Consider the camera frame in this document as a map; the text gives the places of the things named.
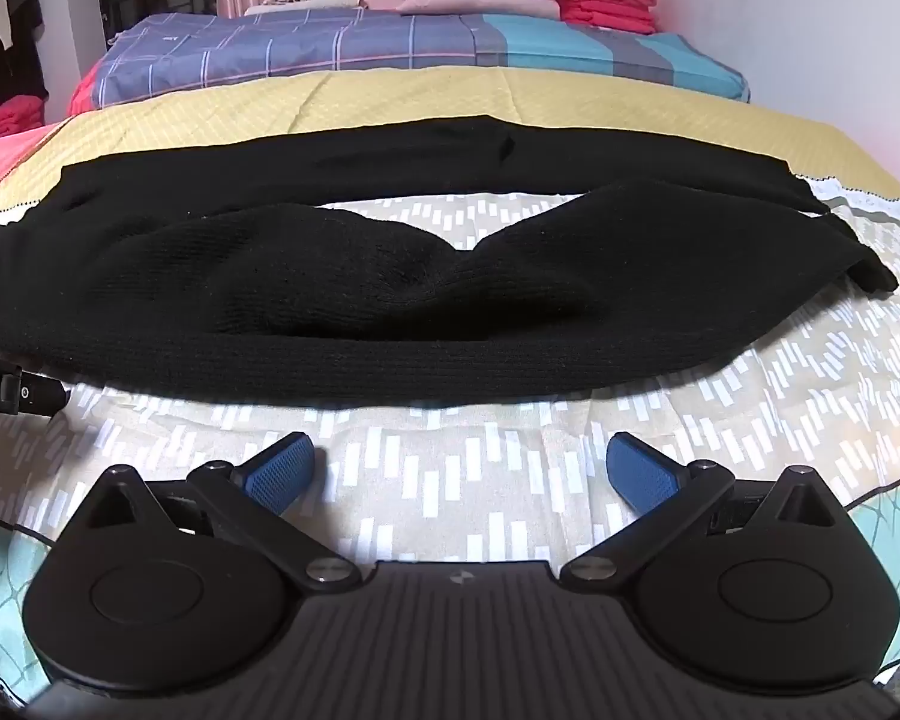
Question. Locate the black pants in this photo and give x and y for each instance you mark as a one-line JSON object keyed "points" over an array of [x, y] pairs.
{"points": [[420, 300]]}

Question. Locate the white pillow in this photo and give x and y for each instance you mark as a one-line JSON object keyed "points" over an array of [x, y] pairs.
{"points": [[300, 4]]}

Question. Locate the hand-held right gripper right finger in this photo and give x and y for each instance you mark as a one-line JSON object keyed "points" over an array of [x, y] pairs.
{"points": [[641, 469]]}

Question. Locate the small pile of red clothes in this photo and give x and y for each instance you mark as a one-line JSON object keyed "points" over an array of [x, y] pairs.
{"points": [[7, 120]]}

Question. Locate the blue plaid folded quilt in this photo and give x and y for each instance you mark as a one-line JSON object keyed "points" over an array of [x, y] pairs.
{"points": [[307, 45]]}

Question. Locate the pink bed sheet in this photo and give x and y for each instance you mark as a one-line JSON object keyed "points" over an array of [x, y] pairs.
{"points": [[4, 161]]}

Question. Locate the pink folded blanket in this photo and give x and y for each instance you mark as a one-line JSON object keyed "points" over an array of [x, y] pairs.
{"points": [[480, 5]]}

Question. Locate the yellow and beige patchwork bedspread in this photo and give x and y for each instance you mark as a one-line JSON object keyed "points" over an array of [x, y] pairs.
{"points": [[495, 450]]}

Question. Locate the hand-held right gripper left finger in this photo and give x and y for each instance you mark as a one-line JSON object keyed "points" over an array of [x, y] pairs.
{"points": [[281, 469]]}

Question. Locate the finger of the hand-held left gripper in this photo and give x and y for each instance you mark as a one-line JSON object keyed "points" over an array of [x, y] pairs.
{"points": [[41, 394]]}

